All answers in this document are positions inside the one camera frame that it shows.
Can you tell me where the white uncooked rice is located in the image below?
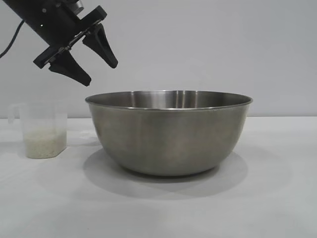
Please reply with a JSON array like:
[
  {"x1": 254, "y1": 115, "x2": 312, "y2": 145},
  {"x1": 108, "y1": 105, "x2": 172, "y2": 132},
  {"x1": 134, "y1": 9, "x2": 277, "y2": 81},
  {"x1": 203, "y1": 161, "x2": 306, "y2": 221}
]
[{"x1": 24, "y1": 128, "x2": 68, "y2": 159}]

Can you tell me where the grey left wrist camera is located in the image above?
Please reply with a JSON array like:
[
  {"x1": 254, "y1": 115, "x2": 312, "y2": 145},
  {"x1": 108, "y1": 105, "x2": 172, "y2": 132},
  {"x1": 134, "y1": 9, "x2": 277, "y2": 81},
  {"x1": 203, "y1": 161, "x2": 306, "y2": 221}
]
[{"x1": 72, "y1": 0, "x2": 85, "y2": 14}]

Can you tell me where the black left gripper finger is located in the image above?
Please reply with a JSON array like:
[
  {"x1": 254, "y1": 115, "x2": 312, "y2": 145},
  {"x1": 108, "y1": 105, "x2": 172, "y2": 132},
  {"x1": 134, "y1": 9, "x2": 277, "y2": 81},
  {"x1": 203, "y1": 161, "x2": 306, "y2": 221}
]
[
  {"x1": 49, "y1": 50, "x2": 92, "y2": 87},
  {"x1": 82, "y1": 23, "x2": 118, "y2": 68}
]

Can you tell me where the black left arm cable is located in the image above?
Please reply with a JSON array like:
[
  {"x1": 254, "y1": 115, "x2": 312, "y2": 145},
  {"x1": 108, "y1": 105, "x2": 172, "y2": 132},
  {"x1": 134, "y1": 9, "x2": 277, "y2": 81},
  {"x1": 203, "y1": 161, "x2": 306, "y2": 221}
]
[{"x1": 0, "y1": 20, "x2": 25, "y2": 58}]

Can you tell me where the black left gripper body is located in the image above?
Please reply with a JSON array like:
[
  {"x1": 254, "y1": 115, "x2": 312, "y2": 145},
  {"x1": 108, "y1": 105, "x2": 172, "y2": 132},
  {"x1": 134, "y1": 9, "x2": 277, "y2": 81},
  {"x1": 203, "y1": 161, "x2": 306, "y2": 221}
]
[{"x1": 4, "y1": 0, "x2": 108, "y2": 68}]

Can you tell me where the stainless steel mixing bowl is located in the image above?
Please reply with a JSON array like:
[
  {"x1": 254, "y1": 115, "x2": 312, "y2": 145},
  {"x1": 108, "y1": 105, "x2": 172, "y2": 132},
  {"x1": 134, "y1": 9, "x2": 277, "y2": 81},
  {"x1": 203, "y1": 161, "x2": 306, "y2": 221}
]
[{"x1": 85, "y1": 90, "x2": 254, "y2": 178}]

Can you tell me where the translucent plastic measuring cup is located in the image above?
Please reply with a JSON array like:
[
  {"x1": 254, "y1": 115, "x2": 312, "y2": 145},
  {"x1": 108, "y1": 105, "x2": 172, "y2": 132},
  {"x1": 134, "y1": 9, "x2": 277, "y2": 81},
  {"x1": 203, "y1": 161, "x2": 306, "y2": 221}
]
[{"x1": 7, "y1": 101, "x2": 69, "y2": 159}]

